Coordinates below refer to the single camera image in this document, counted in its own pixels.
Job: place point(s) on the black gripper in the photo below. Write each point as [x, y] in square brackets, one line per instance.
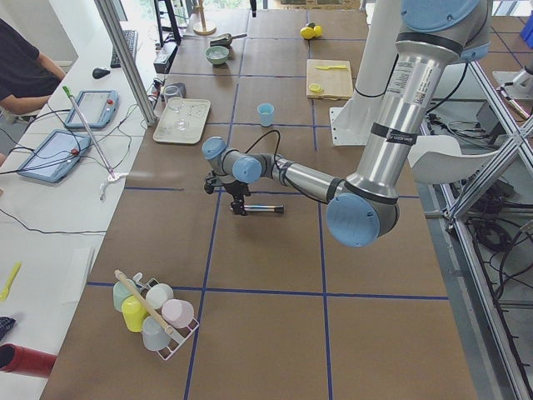
[236, 191]

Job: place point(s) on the steel muddler black tip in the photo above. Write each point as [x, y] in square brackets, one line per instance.
[257, 208]

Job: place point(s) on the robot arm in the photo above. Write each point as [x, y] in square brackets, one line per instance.
[363, 206]

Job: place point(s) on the light blue cup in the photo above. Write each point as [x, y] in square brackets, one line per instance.
[266, 114]

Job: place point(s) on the white cup in rack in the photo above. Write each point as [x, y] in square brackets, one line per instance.
[158, 295]

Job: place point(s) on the pink cup in rack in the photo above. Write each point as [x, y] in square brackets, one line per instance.
[179, 313]

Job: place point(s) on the lemon slice on board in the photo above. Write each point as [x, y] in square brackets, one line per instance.
[315, 88]

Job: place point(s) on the green cup in rack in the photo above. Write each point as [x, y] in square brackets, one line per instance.
[119, 294]

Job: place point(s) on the yellow cup in rack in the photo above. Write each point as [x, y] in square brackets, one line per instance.
[133, 314]

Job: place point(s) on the grey-blue cup in rack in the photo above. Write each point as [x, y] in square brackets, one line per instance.
[153, 336]

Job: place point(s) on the clear glass on tray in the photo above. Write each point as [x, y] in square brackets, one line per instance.
[181, 124]

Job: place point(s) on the cream bear tray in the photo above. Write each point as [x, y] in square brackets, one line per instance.
[195, 111]

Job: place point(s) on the green bowl of ice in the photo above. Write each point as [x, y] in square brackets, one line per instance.
[217, 55]

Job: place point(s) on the wooden cutting board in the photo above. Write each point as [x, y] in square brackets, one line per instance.
[337, 84]

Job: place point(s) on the metal ice scoop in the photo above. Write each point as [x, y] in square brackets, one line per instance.
[226, 39]

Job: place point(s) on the blue teach pendant far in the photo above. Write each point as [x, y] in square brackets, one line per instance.
[98, 107]

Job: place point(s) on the blue teach pendant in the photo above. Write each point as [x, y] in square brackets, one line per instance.
[98, 107]
[56, 156]

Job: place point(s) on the yellow plastic knife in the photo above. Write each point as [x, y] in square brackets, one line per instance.
[331, 67]

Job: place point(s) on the wooden stand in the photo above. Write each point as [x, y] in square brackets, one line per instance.
[203, 27]

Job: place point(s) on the yellow lemons at edge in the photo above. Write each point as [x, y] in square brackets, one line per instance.
[311, 31]

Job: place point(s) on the blue teach pendant near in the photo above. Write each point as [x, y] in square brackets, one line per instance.
[56, 156]

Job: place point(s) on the black computer mouse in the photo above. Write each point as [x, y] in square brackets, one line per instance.
[99, 72]

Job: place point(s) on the white chair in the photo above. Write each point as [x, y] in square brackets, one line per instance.
[438, 159]

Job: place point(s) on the seated person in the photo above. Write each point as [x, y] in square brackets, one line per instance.
[28, 77]

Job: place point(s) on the yellow utensil on desk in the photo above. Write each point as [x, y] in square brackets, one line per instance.
[10, 279]

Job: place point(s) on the red cylinder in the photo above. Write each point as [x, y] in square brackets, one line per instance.
[26, 361]

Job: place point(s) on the white wire cup rack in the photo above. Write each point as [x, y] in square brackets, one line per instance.
[181, 336]

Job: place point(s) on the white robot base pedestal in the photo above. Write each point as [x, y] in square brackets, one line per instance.
[351, 124]

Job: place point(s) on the wooden rack handle rod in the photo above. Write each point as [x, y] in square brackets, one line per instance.
[143, 302]

